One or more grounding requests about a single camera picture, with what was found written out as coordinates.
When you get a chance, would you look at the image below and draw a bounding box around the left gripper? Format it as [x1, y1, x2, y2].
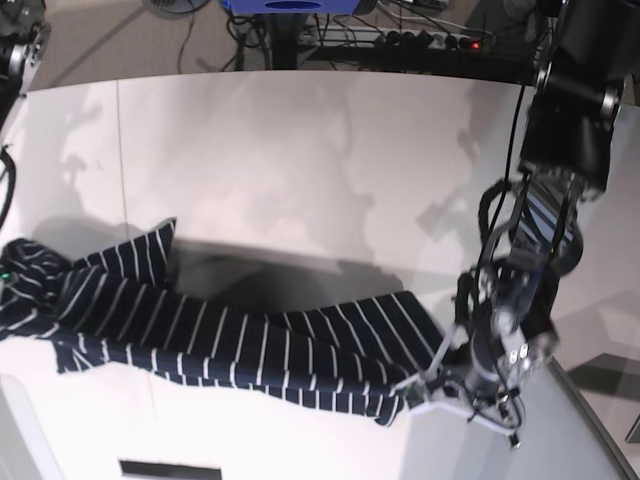
[449, 294, 559, 415]

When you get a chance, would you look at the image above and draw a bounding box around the navy white striped t-shirt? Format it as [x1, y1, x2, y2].
[1, 220, 442, 426]

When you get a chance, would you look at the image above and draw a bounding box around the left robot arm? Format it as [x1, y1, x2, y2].
[455, 1, 639, 419]

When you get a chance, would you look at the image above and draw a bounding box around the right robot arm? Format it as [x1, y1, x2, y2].
[1, 0, 51, 226]

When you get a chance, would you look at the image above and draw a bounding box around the black power strip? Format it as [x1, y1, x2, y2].
[374, 30, 483, 53]

